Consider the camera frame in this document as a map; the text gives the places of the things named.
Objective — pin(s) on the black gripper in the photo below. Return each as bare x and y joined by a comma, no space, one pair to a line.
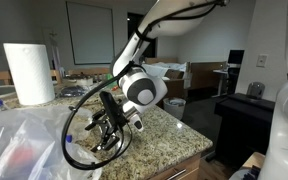
108,128

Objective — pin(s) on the clear plastic bag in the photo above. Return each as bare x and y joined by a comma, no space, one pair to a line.
24,143

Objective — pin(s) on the black item in clear bag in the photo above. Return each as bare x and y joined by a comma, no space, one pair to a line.
72,91

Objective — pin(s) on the orange marker pen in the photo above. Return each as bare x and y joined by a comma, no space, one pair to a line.
115,88

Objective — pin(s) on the white bowl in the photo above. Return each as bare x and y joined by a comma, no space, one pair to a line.
79,81

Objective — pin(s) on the grey trash can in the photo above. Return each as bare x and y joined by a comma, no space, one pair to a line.
174,107

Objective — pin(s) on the white bed sheet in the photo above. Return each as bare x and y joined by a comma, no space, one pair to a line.
164,68

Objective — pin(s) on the wooden drawer front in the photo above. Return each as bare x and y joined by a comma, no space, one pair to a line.
184,168

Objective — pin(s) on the white paper towel roll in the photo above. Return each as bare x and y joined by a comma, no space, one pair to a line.
30,73

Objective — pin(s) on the white projector screen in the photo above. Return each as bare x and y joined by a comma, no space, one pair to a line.
90,33

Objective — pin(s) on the white desk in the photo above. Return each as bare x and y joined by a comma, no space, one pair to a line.
219,71

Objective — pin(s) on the black office chair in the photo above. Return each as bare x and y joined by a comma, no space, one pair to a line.
232,80

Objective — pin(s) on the black cabinet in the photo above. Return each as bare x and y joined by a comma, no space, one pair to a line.
244,126

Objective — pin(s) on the black computer monitor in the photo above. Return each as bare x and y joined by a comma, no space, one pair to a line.
236,56

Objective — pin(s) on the brown cardboard box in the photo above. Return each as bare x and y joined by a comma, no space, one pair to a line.
254,160

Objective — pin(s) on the grey round object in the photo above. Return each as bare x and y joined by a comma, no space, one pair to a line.
255,90

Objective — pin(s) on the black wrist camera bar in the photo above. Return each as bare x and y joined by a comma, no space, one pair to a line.
112,110

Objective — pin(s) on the wooden bed frame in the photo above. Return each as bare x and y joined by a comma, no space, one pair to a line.
204,75

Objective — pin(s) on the white light switch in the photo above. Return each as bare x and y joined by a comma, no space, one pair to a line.
262,60

